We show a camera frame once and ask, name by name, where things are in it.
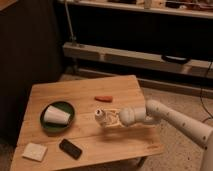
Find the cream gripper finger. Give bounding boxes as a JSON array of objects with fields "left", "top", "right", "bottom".
[
  {"left": 105, "top": 108, "right": 120, "bottom": 114},
  {"left": 104, "top": 121, "right": 122, "bottom": 128}
]

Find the white rounded gripper body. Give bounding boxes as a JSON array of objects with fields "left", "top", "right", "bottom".
[{"left": 118, "top": 107, "right": 146, "bottom": 126}]

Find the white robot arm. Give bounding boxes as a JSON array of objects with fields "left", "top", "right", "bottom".
[{"left": 106, "top": 100, "right": 213, "bottom": 171}]

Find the orange carrot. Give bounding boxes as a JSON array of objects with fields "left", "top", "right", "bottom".
[{"left": 95, "top": 96, "right": 113, "bottom": 102}]

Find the wooden low table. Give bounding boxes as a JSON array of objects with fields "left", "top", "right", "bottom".
[{"left": 10, "top": 75, "right": 164, "bottom": 171}]

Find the long wooden shelf bench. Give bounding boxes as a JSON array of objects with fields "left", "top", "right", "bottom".
[{"left": 63, "top": 42, "right": 213, "bottom": 78}]

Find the black smartphone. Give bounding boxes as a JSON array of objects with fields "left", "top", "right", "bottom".
[{"left": 59, "top": 139, "right": 82, "bottom": 160}]

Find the white paper cup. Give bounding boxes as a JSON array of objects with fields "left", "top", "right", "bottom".
[{"left": 44, "top": 106, "right": 70, "bottom": 125}]

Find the dark green plate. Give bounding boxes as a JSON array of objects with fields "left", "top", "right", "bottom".
[{"left": 40, "top": 101, "right": 75, "bottom": 133}]

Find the black object on shelf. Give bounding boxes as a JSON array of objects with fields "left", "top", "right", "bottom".
[{"left": 161, "top": 55, "right": 191, "bottom": 65}]

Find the white square sponge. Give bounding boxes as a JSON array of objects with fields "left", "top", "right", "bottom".
[{"left": 22, "top": 143, "right": 47, "bottom": 162}]

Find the upper wooden shelf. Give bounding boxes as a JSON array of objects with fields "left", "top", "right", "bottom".
[{"left": 56, "top": 0, "right": 213, "bottom": 20}]

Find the black cable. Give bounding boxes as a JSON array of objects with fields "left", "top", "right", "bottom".
[{"left": 199, "top": 59, "right": 213, "bottom": 124}]

